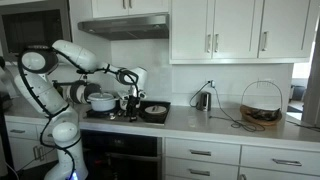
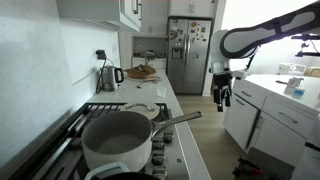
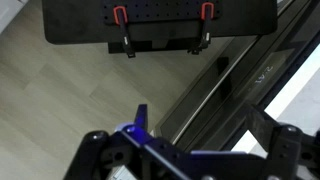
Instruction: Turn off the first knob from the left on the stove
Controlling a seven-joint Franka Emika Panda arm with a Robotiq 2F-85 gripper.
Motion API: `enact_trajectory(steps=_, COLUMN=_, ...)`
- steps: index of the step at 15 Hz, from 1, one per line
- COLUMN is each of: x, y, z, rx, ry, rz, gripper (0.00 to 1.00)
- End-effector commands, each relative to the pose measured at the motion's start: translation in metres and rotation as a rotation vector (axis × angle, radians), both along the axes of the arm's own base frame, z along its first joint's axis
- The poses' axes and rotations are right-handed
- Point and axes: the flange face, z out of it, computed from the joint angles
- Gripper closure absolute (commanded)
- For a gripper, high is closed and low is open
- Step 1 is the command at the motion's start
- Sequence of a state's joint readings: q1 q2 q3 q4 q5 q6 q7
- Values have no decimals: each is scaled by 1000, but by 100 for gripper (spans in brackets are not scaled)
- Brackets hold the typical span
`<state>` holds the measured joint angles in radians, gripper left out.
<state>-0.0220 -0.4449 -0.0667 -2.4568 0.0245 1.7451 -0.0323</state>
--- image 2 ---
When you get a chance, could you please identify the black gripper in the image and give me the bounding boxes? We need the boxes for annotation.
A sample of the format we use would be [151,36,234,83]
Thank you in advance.
[213,73,233,113]

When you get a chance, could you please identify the silver stove knob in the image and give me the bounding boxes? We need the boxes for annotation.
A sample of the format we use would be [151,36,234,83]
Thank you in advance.
[152,139,165,151]
[163,129,175,143]
[153,165,168,179]
[152,151,166,165]

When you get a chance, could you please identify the white island cabinet door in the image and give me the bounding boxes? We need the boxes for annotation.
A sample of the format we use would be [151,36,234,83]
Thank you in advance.
[249,111,306,167]
[223,93,261,150]

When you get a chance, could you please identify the white island drawer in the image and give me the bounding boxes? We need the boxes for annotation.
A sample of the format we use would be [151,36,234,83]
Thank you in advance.
[232,79,267,111]
[262,97,316,140]

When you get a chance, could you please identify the stainless steel refrigerator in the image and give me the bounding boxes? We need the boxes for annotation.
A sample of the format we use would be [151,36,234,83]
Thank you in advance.
[166,17,213,96]

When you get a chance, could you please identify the clear plastic cup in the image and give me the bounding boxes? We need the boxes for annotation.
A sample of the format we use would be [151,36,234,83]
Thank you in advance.
[156,86,167,98]

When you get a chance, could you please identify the black and red tool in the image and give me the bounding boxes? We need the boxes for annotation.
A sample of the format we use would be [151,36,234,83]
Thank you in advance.
[232,156,265,180]

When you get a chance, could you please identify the small white box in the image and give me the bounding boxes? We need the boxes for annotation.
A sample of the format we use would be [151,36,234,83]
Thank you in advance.
[283,76,305,95]

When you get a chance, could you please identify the white pan lid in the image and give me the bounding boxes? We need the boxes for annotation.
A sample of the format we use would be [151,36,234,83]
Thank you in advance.
[119,101,161,120]

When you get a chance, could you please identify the dark items in basket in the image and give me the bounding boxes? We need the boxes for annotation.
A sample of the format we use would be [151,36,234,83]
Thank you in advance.
[134,63,148,74]

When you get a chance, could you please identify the stainless steel electric kettle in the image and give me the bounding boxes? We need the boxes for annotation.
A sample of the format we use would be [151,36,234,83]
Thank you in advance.
[101,65,125,92]

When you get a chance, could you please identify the black gas cooktop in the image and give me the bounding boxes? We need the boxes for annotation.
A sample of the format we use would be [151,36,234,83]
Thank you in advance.
[9,101,191,180]

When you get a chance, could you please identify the stainless steel range hood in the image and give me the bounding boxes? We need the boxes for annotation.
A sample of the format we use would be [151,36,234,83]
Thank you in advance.
[71,17,133,33]

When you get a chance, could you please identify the white cabinet above hood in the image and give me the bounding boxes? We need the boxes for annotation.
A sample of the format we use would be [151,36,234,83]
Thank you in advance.
[55,0,122,22]

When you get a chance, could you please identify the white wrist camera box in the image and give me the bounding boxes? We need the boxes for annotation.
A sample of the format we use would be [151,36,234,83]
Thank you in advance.
[232,68,253,80]

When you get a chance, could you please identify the coiled black cable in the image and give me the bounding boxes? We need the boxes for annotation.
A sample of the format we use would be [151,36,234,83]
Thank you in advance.
[136,76,163,90]

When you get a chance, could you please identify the wooden basket with wire handle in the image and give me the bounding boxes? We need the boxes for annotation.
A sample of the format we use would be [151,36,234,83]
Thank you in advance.
[123,63,157,80]

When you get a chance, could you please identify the black camera tripod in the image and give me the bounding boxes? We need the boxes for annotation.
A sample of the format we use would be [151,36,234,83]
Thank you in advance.
[290,33,320,58]

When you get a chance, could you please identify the white saucepan with long handle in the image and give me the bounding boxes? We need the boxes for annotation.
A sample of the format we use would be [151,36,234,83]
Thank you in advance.
[80,110,204,173]

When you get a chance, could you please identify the black kettle power cable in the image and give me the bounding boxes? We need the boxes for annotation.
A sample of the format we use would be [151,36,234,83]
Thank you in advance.
[95,57,116,95]

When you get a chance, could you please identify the white upper wall cabinet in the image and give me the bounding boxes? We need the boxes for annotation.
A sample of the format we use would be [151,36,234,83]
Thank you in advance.
[118,0,144,33]

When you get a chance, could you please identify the black wall plug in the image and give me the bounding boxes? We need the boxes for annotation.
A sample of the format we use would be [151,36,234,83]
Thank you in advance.
[95,49,108,61]

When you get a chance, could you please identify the white pot with loop handles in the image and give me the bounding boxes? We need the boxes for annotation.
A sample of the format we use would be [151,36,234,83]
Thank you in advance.
[84,161,163,180]

